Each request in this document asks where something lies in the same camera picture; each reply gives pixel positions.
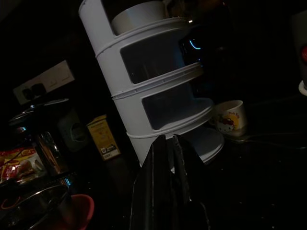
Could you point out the grey thermos red button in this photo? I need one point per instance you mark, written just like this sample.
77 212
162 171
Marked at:
299 36

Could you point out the white tiered storage rack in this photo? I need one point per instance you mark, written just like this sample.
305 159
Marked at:
108 72

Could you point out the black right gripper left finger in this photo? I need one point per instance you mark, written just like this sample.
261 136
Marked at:
153 191

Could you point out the yellow cardboard box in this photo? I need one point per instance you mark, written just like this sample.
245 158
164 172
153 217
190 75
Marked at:
100 136

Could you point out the stainless steel bowl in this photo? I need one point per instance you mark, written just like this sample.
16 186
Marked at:
134 19

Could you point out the black steel coffee press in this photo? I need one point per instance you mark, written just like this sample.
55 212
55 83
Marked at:
48 148

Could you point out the grey wall socket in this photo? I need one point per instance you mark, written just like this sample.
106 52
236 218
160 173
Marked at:
76 134

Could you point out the stainless steel pot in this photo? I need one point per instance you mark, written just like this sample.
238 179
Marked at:
36 210

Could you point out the pink round plate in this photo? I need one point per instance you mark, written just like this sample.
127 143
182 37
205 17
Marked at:
81 208

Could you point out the white wall socket plate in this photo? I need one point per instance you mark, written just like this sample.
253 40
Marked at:
55 79

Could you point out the red yellow snack packet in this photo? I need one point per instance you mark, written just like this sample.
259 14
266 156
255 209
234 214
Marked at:
14 165

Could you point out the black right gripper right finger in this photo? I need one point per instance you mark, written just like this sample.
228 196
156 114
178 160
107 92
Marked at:
189 191

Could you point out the white mug cartoon print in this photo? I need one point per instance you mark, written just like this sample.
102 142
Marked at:
230 117

